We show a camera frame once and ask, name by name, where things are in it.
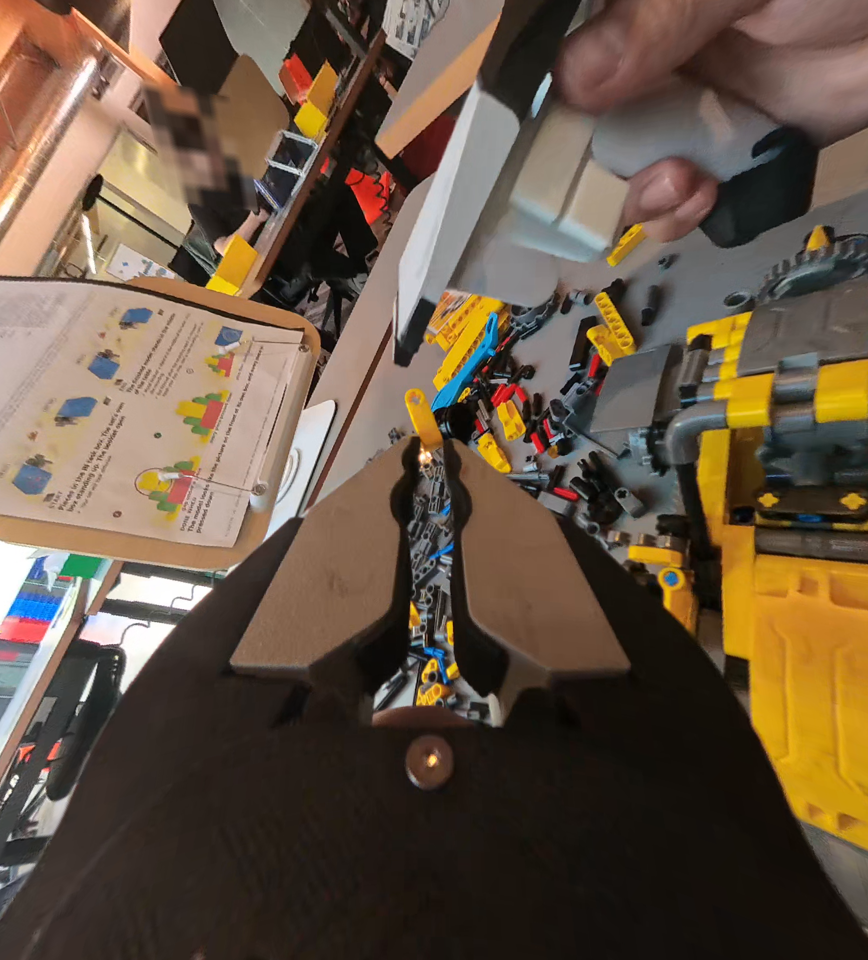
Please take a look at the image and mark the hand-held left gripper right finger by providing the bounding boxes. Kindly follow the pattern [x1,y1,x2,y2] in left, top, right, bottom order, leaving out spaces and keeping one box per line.
[443,439,632,725]

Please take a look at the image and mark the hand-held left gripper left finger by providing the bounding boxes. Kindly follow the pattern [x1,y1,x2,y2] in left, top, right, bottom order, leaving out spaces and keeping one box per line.
[230,436,421,695]

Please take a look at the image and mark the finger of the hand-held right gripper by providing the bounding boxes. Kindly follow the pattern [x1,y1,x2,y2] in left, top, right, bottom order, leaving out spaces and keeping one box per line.
[393,84,562,370]
[374,0,581,162]

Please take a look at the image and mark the pile of mixed small bricks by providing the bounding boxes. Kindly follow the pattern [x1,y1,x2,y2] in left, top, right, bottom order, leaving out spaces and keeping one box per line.
[374,322,648,714]

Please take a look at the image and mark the small yellow connector piece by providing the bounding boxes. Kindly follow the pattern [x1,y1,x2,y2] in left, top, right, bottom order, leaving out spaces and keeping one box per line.
[404,387,444,451]

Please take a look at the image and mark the person's right hand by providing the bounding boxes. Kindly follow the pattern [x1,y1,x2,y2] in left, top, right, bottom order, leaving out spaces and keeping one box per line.
[554,0,868,243]

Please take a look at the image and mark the white printed box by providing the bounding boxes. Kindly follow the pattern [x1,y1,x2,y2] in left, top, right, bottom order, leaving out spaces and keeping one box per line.
[385,0,450,61]

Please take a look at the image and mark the red plastic object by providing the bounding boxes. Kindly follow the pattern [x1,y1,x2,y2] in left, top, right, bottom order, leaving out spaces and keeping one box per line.
[344,168,397,226]

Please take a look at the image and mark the long yellow beam assembly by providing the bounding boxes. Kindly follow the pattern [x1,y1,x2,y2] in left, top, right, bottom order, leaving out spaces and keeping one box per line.
[428,294,510,354]

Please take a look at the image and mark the yellow block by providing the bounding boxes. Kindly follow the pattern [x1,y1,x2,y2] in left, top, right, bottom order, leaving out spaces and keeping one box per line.
[295,63,341,141]
[207,234,260,297]

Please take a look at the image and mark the pile of dark grey bricks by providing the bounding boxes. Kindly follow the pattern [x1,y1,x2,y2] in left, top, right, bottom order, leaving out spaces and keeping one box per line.
[404,450,459,654]

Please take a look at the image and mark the short yellow holed beam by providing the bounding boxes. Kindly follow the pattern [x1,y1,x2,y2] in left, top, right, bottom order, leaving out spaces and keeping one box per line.
[606,223,648,267]

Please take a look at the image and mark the dark grey toothed hub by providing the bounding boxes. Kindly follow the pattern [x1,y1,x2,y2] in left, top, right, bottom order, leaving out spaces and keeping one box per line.
[509,294,561,330]

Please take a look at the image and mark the white stand base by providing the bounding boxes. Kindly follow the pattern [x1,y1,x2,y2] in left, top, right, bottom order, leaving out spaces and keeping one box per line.
[265,399,337,537]

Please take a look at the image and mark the blue brick separator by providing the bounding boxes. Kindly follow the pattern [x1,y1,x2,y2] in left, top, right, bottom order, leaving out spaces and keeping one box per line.
[430,313,500,412]

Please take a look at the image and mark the long yellow curved panel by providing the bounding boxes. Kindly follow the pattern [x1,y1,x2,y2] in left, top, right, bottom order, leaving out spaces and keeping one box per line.
[434,330,495,391]

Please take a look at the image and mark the black rectangular brick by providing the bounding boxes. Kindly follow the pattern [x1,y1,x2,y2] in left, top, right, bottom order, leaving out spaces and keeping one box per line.
[569,315,600,369]

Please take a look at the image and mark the yellow seven-hole beam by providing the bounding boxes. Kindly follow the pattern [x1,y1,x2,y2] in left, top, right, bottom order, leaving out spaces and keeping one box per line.
[591,291,630,339]

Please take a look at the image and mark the short yellow panel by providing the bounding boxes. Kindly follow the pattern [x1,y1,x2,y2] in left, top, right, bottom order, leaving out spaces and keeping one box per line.
[587,326,637,369]

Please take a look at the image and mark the dark grey curved panel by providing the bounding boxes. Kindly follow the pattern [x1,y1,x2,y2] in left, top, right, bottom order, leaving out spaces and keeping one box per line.
[565,345,678,455]

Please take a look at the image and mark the black office chair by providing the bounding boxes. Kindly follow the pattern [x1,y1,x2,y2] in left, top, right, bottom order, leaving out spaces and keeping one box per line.
[0,633,131,927]

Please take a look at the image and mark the wooden display board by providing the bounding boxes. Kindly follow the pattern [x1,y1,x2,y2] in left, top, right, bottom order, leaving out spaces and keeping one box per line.
[0,273,322,571]

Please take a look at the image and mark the yellow grey brick vehicle model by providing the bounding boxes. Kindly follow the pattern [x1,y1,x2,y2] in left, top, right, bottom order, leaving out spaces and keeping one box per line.
[625,232,868,860]

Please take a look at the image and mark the stack of coloured crates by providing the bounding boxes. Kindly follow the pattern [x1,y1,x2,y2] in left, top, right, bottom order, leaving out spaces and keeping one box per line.
[0,577,78,646]

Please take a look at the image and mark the printed instruction sheet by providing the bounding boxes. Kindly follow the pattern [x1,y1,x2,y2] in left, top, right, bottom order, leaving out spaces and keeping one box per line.
[0,277,307,549]

